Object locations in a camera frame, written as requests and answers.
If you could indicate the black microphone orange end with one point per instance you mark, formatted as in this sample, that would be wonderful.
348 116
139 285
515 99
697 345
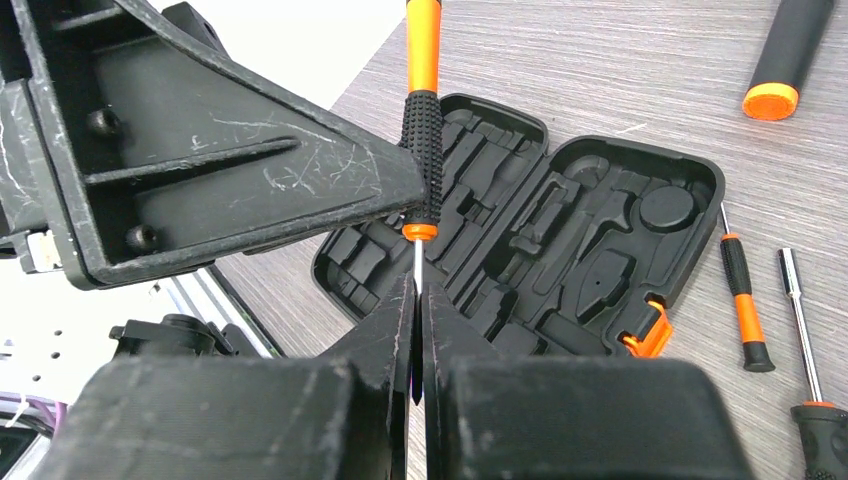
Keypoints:
786 57

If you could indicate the thin orange black screwdriver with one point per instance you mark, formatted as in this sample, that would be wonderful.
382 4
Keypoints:
756 357

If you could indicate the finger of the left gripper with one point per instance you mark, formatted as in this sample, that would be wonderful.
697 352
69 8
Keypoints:
134 148

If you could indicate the black tool kit case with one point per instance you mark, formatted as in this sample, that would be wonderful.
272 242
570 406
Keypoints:
579 249

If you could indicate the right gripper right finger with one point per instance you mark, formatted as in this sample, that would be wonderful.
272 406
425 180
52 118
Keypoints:
492 416

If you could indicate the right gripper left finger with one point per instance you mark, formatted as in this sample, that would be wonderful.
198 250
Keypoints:
340 415

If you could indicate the small orange black screwdriver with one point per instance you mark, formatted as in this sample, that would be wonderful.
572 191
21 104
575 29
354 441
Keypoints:
422 134

